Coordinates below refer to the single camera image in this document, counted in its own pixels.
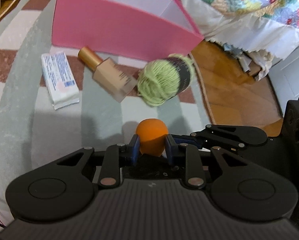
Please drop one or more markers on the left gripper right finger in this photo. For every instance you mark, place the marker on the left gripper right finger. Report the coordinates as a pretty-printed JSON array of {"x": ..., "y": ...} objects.
[{"x": 182, "y": 151}]

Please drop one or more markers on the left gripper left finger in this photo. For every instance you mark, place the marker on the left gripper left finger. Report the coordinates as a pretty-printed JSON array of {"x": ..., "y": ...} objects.
[{"x": 116, "y": 157}]

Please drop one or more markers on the penguin pattern rug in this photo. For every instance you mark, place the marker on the penguin pattern rug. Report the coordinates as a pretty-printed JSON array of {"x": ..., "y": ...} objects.
[{"x": 50, "y": 106}]

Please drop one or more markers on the pink cardboard box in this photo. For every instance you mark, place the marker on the pink cardboard box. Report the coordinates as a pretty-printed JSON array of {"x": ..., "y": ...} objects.
[{"x": 141, "y": 29}]

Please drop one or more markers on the foundation bottle gold cap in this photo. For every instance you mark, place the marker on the foundation bottle gold cap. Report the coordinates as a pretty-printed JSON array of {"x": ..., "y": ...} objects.
[{"x": 108, "y": 74}]

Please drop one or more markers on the small white blue box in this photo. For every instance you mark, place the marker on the small white blue box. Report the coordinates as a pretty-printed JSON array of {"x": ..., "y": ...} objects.
[{"x": 59, "y": 80}]

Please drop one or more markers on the orange makeup sponge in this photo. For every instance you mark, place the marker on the orange makeup sponge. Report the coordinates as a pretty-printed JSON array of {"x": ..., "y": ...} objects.
[{"x": 152, "y": 134}]

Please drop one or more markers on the green yarn ball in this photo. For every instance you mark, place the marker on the green yarn ball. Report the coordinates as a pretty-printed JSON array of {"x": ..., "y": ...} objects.
[{"x": 163, "y": 79}]

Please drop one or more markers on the papers under bed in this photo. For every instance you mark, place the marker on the papers under bed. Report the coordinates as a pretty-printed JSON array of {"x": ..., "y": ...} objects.
[{"x": 256, "y": 64}]

